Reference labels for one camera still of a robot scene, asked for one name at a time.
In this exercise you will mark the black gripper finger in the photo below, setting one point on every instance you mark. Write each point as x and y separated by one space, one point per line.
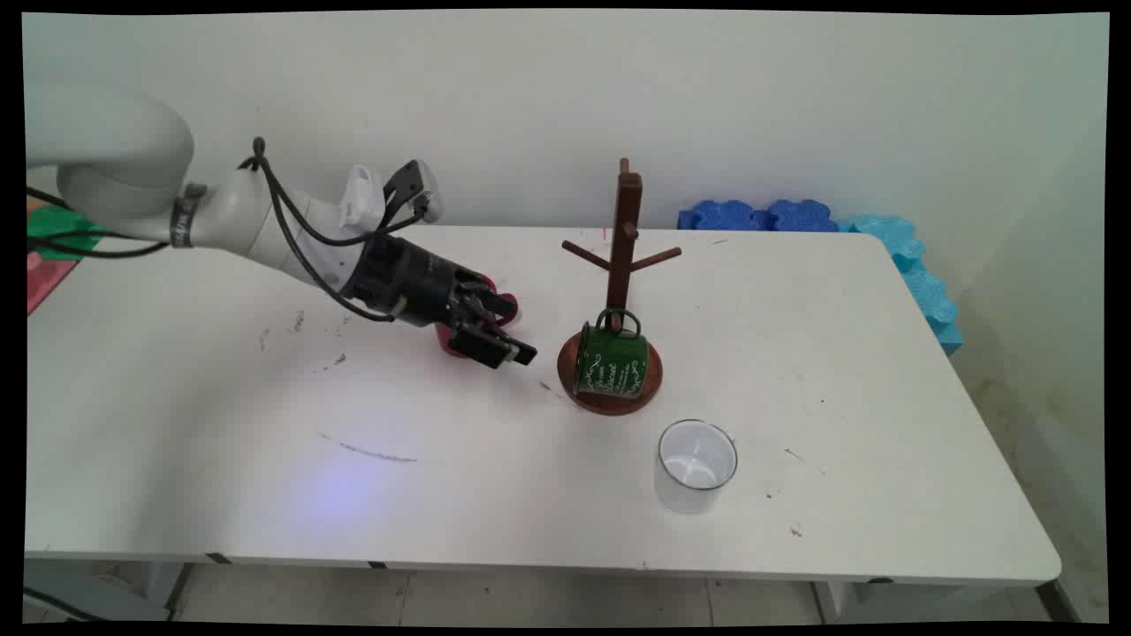
493 305
495 351

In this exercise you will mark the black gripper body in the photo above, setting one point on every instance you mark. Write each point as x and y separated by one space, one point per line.
406 278

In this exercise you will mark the green enamel mug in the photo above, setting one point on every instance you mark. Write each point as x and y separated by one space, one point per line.
610 362

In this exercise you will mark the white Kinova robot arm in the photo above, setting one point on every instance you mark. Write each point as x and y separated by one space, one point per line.
115 150

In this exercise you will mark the red mug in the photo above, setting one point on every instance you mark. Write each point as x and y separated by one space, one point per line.
451 343

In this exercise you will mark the brown wooden mug tree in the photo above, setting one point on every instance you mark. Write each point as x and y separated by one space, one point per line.
623 247

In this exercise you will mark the white enamel mug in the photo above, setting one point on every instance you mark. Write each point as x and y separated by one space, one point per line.
694 481

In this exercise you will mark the dark blue foam tile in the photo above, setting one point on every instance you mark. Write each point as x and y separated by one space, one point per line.
800 216
720 216

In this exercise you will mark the red foam tile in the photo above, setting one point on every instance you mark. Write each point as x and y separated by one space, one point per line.
44 278

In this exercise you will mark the light blue foam tiles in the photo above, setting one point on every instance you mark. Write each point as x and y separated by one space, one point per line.
919 283

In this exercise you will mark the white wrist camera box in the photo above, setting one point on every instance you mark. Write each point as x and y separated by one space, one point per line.
362 199

